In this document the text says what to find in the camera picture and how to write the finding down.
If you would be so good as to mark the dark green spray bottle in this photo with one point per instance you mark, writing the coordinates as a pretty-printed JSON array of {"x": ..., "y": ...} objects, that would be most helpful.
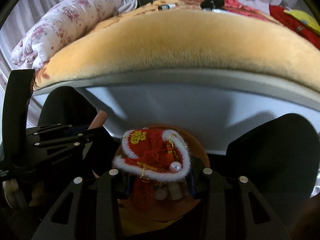
[{"x": 219, "y": 11}]

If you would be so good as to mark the red knitted ornament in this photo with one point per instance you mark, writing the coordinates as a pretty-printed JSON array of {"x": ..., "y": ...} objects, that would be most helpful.
[{"x": 152, "y": 159}]

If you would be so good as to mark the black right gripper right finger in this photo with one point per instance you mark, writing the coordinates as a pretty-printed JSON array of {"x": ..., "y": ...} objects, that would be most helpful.
[{"x": 230, "y": 207}]

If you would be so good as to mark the white floral pink quilt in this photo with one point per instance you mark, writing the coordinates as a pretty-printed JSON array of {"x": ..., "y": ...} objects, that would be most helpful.
[{"x": 63, "y": 24}]

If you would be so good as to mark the yellow floral plush blanket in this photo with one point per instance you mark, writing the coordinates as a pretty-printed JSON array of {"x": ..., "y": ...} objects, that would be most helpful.
[{"x": 186, "y": 37}]

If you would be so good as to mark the small pink white tube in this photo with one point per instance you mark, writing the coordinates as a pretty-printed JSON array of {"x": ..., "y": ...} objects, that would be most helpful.
[{"x": 99, "y": 120}]

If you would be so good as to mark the white sheer curtain left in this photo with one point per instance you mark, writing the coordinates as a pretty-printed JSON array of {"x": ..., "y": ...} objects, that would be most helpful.
[{"x": 26, "y": 13}]

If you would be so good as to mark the small blue dropper bottle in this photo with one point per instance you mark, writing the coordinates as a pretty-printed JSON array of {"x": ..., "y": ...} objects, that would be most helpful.
[{"x": 166, "y": 7}]

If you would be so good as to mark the yellow green cloth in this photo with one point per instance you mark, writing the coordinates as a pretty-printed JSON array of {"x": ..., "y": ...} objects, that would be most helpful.
[{"x": 304, "y": 18}]

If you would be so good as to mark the red cloth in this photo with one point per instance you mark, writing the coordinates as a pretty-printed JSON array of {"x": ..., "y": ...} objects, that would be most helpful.
[{"x": 277, "y": 12}]

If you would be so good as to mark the person's left hand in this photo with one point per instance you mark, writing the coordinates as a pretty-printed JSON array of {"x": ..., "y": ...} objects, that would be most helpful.
[{"x": 15, "y": 197}]

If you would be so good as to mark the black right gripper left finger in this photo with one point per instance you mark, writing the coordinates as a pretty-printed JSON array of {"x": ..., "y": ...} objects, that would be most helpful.
[{"x": 87, "y": 209}]

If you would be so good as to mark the black knitted hat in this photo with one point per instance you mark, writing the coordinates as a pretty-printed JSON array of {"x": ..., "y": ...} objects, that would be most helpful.
[{"x": 212, "y": 4}]

